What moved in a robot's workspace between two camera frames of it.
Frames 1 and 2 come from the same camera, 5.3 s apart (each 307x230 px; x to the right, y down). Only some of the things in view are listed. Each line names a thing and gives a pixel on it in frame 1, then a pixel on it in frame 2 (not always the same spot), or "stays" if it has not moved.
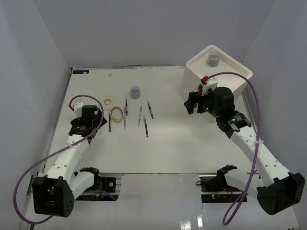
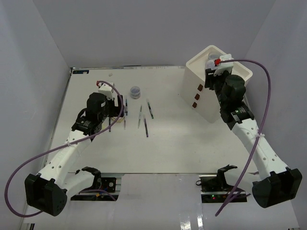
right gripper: x=195 y=97 → x=209 y=78
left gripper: x=76 y=121 → x=116 y=109
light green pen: x=141 y=109 stays
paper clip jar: x=213 y=59 stays
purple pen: x=146 y=128 stays
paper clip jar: x=135 y=92 stays
